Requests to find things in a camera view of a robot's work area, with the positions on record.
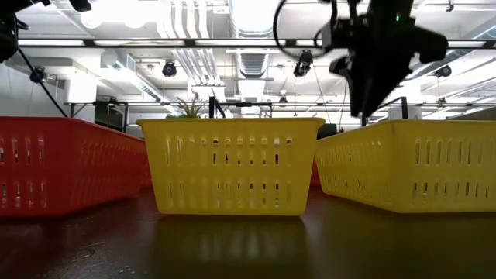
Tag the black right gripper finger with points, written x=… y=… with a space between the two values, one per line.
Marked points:
x=368 y=95

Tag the yellow slotted plastic basket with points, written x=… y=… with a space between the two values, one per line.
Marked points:
x=232 y=166
x=407 y=166

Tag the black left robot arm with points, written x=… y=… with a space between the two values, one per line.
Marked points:
x=5 y=38

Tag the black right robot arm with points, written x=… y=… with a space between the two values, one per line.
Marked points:
x=383 y=7

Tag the black hanging ceiling lamp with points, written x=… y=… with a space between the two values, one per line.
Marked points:
x=37 y=74
x=303 y=66
x=443 y=71
x=169 y=69

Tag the dark background cabinet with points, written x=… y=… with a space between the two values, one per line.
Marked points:
x=110 y=116

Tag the black overhead light bar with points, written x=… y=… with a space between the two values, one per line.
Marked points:
x=190 y=43

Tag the white ceiling pipe bundle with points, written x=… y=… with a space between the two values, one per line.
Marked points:
x=193 y=58

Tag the succulent in patterned white pot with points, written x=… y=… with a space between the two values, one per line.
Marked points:
x=190 y=111

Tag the black table mat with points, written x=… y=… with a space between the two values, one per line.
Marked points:
x=248 y=252

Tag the white rectangular vent duct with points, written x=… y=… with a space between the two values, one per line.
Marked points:
x=135 y=81

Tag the silver round ceiling duct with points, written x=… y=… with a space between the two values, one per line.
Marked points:
x=253 y=62

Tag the wooden shelf with black frame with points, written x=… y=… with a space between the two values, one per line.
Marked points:
x=212 y=108

